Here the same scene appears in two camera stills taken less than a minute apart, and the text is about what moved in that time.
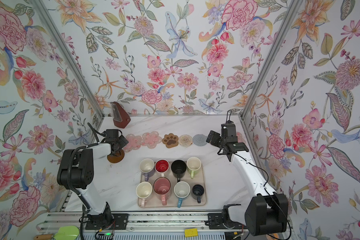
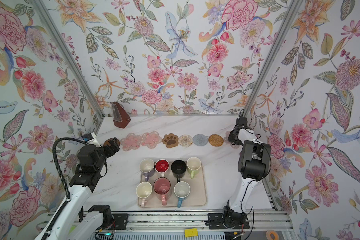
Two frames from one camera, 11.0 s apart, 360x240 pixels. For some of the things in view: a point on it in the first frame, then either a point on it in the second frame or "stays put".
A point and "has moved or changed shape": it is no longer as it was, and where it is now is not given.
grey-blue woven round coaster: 199,140 stays put
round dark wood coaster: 116,159 has moved or changed shape
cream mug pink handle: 143,190 stays put
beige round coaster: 185,140 stays put
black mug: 178,167 stays put
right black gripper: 217,136 → 231,138
